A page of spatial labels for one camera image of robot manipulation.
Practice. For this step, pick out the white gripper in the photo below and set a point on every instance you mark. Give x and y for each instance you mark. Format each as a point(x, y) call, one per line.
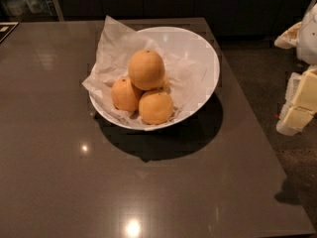
point(308, 39)

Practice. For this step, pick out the orange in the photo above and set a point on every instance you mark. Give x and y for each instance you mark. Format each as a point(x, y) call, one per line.
point(146, 69)
point(156, 106)
point(125, 95)

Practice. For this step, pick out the white bowl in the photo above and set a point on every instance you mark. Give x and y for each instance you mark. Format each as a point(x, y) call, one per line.
point(194, 47)

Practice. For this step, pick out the white crumpled paper liner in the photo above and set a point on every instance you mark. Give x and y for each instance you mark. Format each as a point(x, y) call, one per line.
point(112, 57)

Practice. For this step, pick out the clear plastic containers in background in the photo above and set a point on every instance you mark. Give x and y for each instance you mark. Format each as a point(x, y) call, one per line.
point(19, 8)

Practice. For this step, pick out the dark tray at table edge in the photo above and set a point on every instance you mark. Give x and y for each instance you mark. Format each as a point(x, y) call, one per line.
point(6, 28)

